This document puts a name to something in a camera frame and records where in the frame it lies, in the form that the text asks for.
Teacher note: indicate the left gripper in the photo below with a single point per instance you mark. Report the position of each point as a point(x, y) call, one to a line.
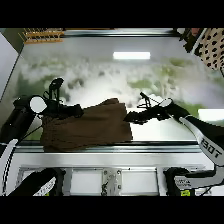
point(72, 111)

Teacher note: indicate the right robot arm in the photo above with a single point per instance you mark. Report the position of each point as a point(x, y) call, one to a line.
point(201, 130)

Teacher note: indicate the silver frame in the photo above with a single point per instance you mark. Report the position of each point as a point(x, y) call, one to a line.
point(140, 159)

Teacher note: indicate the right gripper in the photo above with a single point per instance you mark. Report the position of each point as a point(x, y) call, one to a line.
point(146, 116)

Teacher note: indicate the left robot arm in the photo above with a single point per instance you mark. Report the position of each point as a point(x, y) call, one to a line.
point(19, 117)

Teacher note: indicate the brown garment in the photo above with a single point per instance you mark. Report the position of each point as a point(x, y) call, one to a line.
point(96, 126)

